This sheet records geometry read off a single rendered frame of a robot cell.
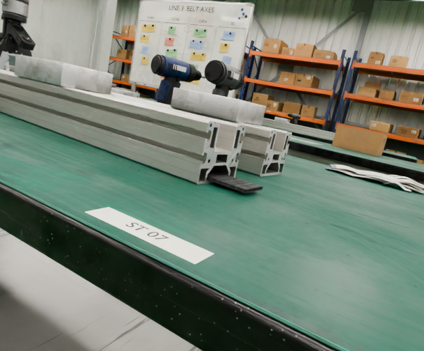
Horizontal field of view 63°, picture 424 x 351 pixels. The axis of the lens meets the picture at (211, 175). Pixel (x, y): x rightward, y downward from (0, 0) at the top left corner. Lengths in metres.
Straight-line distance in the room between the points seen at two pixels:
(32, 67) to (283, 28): 11.56
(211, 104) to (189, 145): 0.22
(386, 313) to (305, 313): 0.06
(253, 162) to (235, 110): 0.10
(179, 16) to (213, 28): 0.49
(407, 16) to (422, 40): 0.79
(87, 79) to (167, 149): 0.26
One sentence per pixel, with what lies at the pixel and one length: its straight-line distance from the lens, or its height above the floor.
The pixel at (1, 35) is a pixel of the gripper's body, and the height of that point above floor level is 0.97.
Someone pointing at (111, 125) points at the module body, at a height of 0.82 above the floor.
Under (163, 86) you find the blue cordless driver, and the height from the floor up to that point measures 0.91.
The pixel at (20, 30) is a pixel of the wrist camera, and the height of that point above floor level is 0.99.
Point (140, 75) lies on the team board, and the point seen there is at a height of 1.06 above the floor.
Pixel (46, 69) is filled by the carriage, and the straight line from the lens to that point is 0.72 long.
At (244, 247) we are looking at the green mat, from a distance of 0.28.
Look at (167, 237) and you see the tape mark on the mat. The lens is 0.27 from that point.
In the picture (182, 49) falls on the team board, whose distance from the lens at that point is 4.16.
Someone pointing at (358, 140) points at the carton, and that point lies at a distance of 2.54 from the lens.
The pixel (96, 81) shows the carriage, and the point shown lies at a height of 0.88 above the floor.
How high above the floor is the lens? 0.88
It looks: 11 degrees down
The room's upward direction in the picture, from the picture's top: 12 degrees clockwise
